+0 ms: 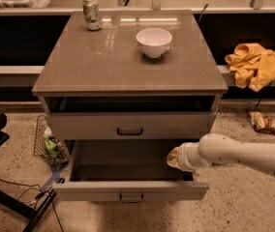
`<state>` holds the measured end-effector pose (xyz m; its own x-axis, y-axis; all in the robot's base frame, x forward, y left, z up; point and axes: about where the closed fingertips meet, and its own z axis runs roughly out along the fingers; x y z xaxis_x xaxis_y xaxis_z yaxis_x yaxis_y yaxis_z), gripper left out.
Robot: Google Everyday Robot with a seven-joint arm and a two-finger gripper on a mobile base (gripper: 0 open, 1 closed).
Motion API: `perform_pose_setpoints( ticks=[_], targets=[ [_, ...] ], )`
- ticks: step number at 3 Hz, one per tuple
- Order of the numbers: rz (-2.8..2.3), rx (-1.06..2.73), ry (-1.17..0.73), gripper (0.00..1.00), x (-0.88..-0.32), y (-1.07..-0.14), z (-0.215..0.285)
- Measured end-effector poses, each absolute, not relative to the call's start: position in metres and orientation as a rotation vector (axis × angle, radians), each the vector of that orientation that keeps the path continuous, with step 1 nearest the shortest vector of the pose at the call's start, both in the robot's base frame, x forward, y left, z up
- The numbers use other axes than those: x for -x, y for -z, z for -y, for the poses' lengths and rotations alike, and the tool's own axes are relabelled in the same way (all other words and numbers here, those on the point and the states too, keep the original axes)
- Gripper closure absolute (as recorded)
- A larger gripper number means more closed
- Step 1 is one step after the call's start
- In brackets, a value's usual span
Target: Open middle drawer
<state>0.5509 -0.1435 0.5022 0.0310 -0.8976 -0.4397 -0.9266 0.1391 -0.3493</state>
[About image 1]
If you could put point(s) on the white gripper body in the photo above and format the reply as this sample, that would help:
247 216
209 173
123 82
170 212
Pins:
183 156

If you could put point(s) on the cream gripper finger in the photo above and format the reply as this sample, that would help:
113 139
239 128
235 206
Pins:
172 158

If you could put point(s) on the grey drawer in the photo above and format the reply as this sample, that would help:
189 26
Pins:
128 171
130 125

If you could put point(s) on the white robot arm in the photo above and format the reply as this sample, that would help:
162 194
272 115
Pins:
214 149

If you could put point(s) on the grey drawer cabinet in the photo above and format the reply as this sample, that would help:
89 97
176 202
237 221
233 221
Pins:
105 71

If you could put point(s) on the grey top drawer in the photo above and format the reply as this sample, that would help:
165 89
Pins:
130 125

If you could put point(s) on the brown snack bag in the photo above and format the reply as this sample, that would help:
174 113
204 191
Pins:
262 123

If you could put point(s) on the yellow crumpled cloth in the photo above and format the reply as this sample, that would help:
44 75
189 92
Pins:
253 66

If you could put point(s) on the white ceramic bowl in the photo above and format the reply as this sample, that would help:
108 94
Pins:
153 42

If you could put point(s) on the blue tape strip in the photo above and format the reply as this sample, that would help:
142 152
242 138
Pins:
55 176

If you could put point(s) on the green bottle in basket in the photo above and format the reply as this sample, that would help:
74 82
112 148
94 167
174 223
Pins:
51 147

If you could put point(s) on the green white soda can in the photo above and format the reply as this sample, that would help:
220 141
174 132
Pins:
91 14

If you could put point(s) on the black chair base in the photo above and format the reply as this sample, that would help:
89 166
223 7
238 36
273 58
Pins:
21 173

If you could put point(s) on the wire mesh basket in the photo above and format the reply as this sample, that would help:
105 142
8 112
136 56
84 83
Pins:
41 134

